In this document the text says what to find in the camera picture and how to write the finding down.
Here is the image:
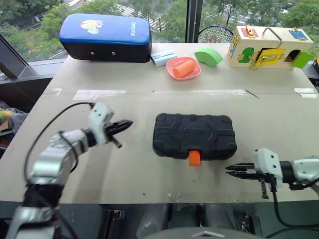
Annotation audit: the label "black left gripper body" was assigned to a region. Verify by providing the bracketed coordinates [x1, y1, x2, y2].
[104, 121, 123, 149]

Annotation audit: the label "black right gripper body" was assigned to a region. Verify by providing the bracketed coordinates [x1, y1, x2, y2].
[254, 170, 275, 200]

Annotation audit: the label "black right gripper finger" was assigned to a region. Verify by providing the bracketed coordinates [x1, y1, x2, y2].
[225, 162, 256, 172]
[226, 171, 260, 181]

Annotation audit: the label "black plastic tool case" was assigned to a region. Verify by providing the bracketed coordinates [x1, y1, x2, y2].
[152, 113, 238, 167]

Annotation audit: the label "white tape patch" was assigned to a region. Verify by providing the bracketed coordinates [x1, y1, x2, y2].
[293, 87, 319, 99]
[73, 89, 128, 101]

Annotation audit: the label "grey rounded cylinder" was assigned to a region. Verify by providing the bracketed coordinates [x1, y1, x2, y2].
[203, 203, 238, 230]
[136, 204, 170, 239]

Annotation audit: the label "pink shallow dish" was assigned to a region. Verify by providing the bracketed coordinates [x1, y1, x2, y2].
[166, 56, 202, 81]

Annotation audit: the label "light blue small box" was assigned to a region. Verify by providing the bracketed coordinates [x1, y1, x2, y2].
[150, 49, 178, 68]

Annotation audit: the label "orange cylinder block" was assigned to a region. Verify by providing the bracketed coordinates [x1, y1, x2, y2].
[173, 59, 196, 78]

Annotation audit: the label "grey rounded dome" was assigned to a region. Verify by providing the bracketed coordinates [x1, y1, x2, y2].
[142, 226, 250, 239]

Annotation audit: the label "blue black padded cushion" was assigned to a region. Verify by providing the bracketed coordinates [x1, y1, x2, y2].
[59, 13, 153, 63]

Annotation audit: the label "clear plastic bag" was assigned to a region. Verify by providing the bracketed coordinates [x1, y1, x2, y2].
[0, 99, 30, 151]

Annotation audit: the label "green arch block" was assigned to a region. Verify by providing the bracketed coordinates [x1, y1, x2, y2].
[194, 47, 223, 69]

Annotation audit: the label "black box with yellow mark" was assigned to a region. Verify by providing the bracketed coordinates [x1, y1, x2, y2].
[311, 56, 319, 88]

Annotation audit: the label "black round mesh chair back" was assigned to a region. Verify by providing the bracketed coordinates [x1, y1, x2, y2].
[198, 25, 235, 44]

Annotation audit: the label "wooden latch puzzle box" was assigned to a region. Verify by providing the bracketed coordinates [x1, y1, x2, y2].
[227, 25, 314, 72]

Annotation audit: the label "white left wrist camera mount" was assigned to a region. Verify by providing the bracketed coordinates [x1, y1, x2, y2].
[88, 102, 115, 147]

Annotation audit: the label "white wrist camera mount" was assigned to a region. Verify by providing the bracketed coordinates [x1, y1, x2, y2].
[88, 102, 115, 147]
[253, 148, 284, 189]

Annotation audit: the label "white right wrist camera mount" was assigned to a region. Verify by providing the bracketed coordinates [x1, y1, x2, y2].
[253, 148, 284, 189]

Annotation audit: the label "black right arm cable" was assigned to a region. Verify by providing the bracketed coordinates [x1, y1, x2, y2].
[270, 175, 319, 229]

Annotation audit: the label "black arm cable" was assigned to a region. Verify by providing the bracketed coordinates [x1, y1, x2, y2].
[270, 175, 319, 229]
[23, 102, 95, 182]

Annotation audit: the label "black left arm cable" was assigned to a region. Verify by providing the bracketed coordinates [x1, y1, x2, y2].
[23, 102, 95, 182]

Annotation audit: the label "dark window frame post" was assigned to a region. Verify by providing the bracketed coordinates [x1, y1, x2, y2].
[185, 0, 204, 44]

